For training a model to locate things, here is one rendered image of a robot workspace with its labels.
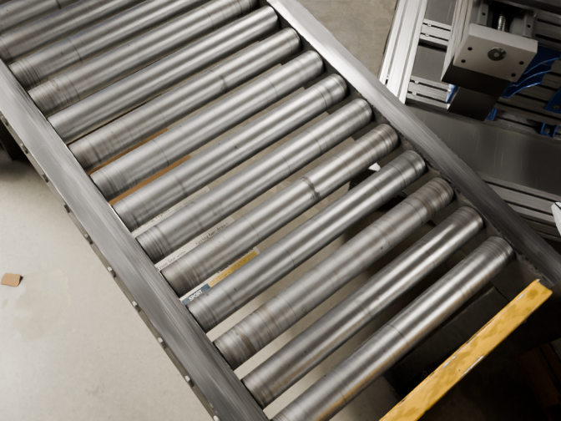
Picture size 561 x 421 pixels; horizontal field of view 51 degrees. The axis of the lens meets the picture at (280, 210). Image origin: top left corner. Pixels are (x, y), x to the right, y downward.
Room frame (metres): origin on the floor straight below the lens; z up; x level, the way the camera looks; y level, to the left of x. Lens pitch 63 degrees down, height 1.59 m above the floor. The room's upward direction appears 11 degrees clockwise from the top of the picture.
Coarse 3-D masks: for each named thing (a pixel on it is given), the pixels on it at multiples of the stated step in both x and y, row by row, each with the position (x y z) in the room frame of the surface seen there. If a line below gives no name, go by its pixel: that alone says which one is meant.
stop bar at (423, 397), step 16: (528, 288) 0.35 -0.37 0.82; (544, 288) 0.35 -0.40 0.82; (512, 304) 0.32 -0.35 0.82; (528, 304) 0.32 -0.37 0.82; (496, 320) 0.29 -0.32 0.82; (512, 320) 0.30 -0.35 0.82; (480, 336) 0.26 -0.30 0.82; (496, 336) 0.27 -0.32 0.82; (464, 352) 0.24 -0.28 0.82; (480, 352) 0.24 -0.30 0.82; (448, 368) 0.21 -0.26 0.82; (464, 368) 0.22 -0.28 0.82; (432, 384) 0.19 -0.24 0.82; (448, 384) 0.19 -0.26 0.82; (416, 400) 0.16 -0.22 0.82; (432, 400) 0.17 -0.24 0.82; (384, 416) 0.14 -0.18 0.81; (400, 416) 0.14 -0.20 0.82; (416, 416) 0.14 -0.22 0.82
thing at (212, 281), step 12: (204, 192) 0.83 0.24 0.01; (180, 204) 0.77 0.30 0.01; (228, 216) 0.76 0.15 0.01; (144, 228) 0.67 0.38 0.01; (216, 228) 0.72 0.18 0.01; (204, 240) 0.67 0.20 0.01; (180, 252) 0.62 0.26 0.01; (252, 252) 0.66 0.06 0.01; (156, 264) 0.57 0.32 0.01; (168, 264) 0.58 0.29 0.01; (240, 264) 0.62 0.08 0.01; (216, 276) 0.57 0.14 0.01; (204, 288) 0.53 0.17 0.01
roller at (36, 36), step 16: (80, 0) 0.75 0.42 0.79; (96, 0) 0.75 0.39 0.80; (112, 0) 0.77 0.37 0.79; (128, 0) 0.78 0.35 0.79; (144, 0) 0.80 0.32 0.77; (48, 16) 0.70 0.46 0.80; (64, 16) 0.70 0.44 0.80; (80, 16) 0.72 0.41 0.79; (96, 16) 0.73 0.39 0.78; (112, 16) 0.75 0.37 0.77; (16, 32) 0.65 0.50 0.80; (32, 32) 0.66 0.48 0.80; (48, 32) 0.67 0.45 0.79; (64, 32) 0.68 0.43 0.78; (0, 48) 0.61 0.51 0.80; (16, 48) 0.62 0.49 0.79; (32, 48) 0.64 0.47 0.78
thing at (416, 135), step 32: (288, 0) 0.84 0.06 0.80; (320, 32) 0.78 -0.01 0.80; (352, 64) 0.72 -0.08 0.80; (352, 96) 0.67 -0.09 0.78; (384, 96) 0.66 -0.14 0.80; (416, 128) 0.61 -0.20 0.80; (384, 160) 0.59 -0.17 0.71; (448, 160) 0.56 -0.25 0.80; (480, 192) 0.51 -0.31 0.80; (512, 224) 0.46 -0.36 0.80; (544, 256) 0.41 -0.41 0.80; (512, 288) 0.39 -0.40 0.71
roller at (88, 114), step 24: (240, 24) 0.76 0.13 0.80; (264, 24) 0.78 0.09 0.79; (192, 48) 0.69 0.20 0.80; (216, 48) 0.70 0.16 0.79; (240, 48) 0.73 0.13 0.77; (144, 72) 0.62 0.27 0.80; (168, 72) 0.63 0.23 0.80; (192, 72) 0.65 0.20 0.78; (96, 96) 0.55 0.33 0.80; (120, 96) 0.56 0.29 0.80; (144, 96) 0.58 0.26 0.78; (48, 120) 0.49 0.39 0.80; (72, 120) 0.50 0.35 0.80; (96, 120) 0.51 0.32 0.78
